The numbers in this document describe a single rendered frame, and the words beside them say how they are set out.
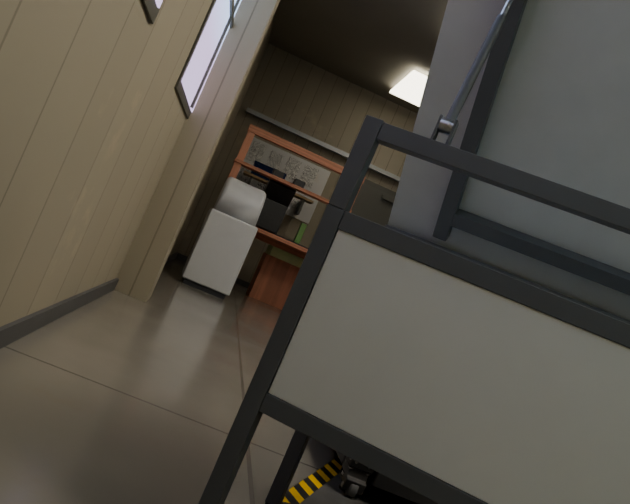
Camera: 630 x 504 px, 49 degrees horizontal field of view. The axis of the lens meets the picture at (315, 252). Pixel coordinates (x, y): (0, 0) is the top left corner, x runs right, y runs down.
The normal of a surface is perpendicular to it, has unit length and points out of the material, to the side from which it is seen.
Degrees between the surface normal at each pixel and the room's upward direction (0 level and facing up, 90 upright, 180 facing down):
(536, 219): 126
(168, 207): 90
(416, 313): 90
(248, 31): 90
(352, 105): 90
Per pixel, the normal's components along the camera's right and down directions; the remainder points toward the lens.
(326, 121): 0.12, 0.04
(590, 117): -0.44, 0.43
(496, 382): -0.26, -0.13
